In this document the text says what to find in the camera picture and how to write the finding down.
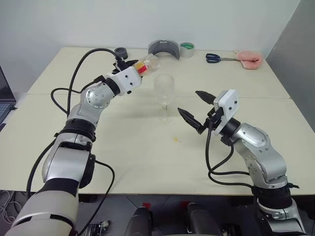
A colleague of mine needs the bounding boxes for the dark rounded shape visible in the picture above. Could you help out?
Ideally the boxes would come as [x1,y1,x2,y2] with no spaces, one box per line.
[185,202,222,236]
[128,206,153,236]

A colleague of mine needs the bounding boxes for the grey curved plastic visor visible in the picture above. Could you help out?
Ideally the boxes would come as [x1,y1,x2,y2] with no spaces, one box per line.
[148,39,181,60]

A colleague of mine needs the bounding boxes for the dark laptop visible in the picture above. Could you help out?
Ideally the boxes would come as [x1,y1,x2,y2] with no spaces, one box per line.
[0,64,18,132]

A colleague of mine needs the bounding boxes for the black wheeled floor device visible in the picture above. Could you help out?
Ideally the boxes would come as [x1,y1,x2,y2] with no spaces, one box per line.
[87,219,111,236]

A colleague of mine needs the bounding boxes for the white floor cables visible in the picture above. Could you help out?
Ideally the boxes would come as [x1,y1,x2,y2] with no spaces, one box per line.
[0,190,23,225]

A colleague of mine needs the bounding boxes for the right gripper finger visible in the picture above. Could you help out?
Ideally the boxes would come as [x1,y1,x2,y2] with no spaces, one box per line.
[177,107,205,135]
[195,90,217,106]

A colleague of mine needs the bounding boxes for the blue handled scissors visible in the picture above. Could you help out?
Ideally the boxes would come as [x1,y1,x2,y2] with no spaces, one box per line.
[205,53,239,64]

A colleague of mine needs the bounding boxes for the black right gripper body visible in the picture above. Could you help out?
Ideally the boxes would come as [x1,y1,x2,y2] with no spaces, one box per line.
[200,105,223,135]

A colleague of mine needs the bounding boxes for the pink fluffy cloth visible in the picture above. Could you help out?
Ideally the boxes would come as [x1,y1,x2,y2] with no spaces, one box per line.
[233,50,264,71]

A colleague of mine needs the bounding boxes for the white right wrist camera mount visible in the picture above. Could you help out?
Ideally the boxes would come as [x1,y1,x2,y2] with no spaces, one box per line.
[212,88,239,136]

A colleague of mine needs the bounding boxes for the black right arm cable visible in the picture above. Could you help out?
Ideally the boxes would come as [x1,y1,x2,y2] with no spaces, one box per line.
[205,119,257,190]

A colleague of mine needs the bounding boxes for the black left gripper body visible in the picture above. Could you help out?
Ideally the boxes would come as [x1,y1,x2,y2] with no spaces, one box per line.
[112,55,135,74]

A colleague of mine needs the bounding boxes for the grey partition panel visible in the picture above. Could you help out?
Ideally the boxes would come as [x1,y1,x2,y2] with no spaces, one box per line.
[265,13,315,100]

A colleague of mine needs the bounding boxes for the clear wine glass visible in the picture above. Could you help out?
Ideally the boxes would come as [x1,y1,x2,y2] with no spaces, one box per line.
[153,74,175,124]

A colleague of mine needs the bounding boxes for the small dark grey cap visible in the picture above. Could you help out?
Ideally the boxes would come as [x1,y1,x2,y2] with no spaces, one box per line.
[114,47,128,59]

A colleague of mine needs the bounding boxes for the clear plastic drink bottle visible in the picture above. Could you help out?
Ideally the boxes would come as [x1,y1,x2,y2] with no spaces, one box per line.
[134,55,161,78]

